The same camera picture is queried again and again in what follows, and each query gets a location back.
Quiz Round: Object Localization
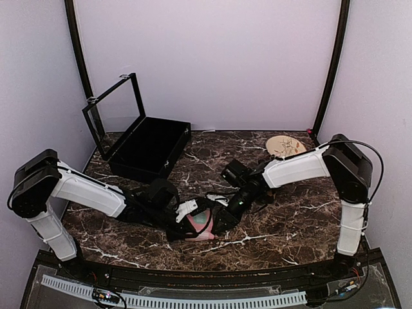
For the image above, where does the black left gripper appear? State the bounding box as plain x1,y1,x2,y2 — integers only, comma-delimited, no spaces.
145,205,197,243

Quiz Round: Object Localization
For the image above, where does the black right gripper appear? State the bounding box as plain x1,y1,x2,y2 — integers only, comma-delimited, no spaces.
211,186,260,234

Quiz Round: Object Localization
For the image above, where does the pink teal patterned sock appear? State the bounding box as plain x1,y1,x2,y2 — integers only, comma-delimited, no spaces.
185,209,215,241

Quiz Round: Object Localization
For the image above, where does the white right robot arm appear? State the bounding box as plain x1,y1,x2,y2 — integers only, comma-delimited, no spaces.
212,134,384,279

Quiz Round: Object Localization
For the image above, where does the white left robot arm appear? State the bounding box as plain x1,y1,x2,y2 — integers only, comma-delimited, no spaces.
6,149,213,281

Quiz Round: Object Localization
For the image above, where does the brown argyle sock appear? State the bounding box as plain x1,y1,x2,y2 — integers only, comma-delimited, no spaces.
256,159,276,205

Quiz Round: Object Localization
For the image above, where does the black storage box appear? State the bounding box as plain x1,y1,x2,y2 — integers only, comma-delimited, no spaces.
108,117,191,184

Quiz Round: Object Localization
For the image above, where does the black box glass lid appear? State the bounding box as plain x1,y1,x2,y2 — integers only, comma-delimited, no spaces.
82,73,146,161

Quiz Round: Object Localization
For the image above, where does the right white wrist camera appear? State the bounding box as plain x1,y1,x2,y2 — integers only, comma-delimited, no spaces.
205,193,229,204

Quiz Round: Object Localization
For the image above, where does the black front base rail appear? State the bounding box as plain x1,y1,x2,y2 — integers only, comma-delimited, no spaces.
32,249,384,290

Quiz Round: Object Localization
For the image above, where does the right black frame post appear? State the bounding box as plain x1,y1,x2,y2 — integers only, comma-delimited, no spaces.
309,0,350,141

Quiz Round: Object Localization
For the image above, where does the black frame post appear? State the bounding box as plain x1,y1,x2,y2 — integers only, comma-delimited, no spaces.
309,0,350,141
64,0,95,105

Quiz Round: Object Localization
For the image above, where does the white slotted cable duct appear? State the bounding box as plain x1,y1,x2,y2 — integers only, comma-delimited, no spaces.
41,275,308,308

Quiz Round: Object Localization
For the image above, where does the left black frame post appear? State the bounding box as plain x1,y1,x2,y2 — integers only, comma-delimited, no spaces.
64,0,95,105

